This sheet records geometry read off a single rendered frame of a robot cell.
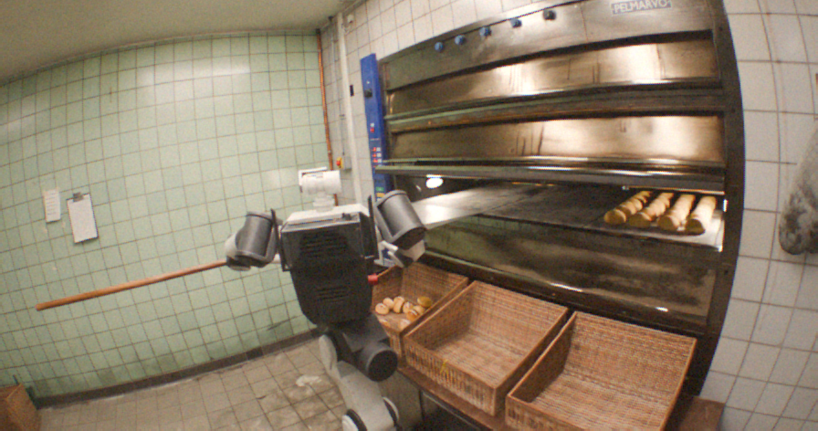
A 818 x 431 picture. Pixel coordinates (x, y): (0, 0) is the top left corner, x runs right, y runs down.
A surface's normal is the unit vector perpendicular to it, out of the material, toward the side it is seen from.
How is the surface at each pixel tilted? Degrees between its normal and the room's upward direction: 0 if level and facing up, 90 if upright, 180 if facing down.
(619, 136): 70
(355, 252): 89
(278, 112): 90
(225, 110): 90
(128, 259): 90
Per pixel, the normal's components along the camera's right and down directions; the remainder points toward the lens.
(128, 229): 0.60, 0.07
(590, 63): -0.79, -0.16
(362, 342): 0.36, -0.65
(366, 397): 0.56, -0.20
